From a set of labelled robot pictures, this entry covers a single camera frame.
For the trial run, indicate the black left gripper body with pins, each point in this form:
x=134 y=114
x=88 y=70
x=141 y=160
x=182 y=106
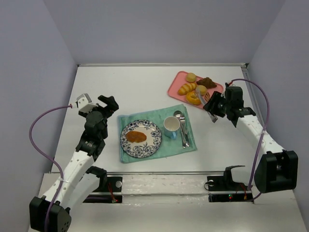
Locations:
x=106 y=106

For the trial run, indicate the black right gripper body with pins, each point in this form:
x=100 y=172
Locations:
x=215 y=105

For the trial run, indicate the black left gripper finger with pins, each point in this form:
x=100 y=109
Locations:
x=107 y=100
x=113 y=106

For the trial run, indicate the stainless steel tongs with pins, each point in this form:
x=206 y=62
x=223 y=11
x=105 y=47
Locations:
x=204 y=102

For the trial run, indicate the orange-brown pastry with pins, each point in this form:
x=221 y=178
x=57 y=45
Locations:
x=136 y=137

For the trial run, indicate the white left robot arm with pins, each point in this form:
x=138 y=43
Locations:
x=51 y=211

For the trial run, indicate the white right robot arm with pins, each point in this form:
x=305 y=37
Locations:
x=274 y=168

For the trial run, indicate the striped yellow bread roll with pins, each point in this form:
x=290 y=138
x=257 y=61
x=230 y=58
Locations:
x=186 y=88

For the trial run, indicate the round beige bun near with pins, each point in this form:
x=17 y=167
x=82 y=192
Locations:
x=202 y=90

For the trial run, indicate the round beige bun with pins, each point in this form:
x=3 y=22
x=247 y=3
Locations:
x=202 y=90
x=191 y=77

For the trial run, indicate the dark chocolate croissant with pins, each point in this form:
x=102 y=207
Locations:
x=207 y=83

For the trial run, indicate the pink plastic tray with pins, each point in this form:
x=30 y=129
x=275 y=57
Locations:
x=179 y=80

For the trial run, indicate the silver fork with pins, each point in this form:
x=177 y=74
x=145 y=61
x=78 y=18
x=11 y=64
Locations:
x=182 y=121

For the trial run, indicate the round beige bun far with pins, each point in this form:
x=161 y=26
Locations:
x=191 y=77

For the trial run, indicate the silver spoon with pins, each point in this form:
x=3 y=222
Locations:
x=178 y=115

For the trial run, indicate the blue floral ceramic plate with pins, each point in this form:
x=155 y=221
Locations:
x=146 y=148

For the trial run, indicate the light blue mug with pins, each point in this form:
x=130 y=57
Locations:
x=171 y=127

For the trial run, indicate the green cloth napkin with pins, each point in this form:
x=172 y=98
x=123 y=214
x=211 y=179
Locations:
x=168 y=146

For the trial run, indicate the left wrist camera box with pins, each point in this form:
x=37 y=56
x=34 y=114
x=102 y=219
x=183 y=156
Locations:
x=84 y=104

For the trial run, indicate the yellow ring donut bread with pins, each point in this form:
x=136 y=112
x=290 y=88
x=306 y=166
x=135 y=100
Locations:
x=192 y=98

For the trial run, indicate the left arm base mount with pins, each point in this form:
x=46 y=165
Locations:
x=110 y=192

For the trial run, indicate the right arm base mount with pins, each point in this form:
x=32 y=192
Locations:
x=222 y=188

